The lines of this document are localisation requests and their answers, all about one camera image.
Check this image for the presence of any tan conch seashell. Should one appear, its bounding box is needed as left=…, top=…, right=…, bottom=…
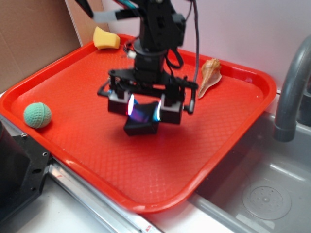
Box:
left=198, top=58, right=222, bottom=99

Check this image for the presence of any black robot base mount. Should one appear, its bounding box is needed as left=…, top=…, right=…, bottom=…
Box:
left=0, top=124, right=51, bottom=224

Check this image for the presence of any yellow sponge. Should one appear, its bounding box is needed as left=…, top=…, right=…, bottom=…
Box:
left=93, top=27, right=121, bottom=50

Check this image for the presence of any red plastic tray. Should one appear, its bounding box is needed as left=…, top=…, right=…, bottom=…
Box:
left=0, top=43, right=276, bottom=214

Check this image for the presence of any green foam golf ball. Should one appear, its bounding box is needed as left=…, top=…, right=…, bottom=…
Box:
left=23, top=102, right=52, bottom=129

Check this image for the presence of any black box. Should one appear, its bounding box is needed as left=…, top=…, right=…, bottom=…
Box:
left=123, top=101, right=160, bottom=136

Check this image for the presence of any brown cardboard panel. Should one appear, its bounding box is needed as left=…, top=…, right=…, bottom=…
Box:
left=0, top=0, right=109, bottom=93

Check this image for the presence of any grey sink basin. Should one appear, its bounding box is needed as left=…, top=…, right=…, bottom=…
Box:
left=190, top=113, right=311, bottom=233

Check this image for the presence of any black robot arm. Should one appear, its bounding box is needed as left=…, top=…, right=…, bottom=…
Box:
left=78, top=0, right=198, bottom=126

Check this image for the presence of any grey cable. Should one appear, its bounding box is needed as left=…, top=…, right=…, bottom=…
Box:
left=187, top=0, right=201, bottom=82

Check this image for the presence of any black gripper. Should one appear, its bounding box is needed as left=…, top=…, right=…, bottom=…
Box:
left=97, top=50, right=199, bottom=125

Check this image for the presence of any grey sink faucet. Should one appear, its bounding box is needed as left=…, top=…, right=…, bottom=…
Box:
left=273, top=36, right=311, bottom=142

